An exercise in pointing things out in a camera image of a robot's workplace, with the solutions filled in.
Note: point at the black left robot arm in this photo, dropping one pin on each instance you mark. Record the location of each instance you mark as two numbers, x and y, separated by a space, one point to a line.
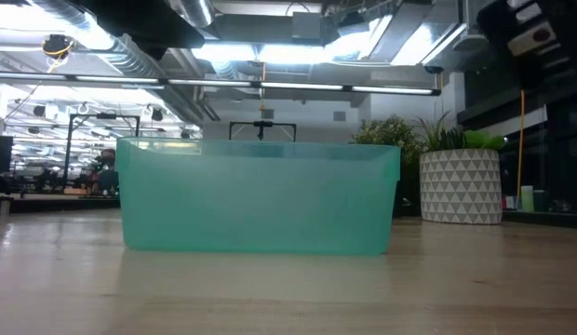
144 23

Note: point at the translucent green plastic basket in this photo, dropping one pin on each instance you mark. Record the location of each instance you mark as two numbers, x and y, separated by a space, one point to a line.
256 205

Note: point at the bushy small-leaved potted plant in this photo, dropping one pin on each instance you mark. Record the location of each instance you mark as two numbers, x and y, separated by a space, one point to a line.
388 135

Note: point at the succulent in triangle-patterned pot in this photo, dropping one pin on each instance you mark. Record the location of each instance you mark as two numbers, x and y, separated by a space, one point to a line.
460 186

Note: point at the light green cup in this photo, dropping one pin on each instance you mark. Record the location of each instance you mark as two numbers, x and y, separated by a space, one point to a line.
527 200

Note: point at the dark cup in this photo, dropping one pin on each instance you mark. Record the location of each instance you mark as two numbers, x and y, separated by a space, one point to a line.
540 201

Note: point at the grey ceiling box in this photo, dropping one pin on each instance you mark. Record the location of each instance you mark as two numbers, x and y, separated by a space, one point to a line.
307 25

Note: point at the long led light bar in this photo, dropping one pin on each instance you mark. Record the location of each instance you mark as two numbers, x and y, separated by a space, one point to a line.
214 83

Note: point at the person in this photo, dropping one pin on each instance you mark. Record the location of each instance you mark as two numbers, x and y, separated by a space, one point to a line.
107 179

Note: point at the black computer monitor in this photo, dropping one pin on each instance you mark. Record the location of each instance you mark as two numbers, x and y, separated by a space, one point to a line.
1 153

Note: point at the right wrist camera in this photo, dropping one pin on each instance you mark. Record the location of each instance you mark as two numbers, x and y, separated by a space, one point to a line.
532 38

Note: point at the black camera gantry frame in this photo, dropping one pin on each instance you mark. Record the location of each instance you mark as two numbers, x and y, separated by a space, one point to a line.
263 124

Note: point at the silver ribbed ventilation duct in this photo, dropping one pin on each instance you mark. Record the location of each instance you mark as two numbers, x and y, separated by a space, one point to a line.
130 62

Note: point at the black rig frame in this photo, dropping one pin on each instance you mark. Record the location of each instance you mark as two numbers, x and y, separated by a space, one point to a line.
107 116

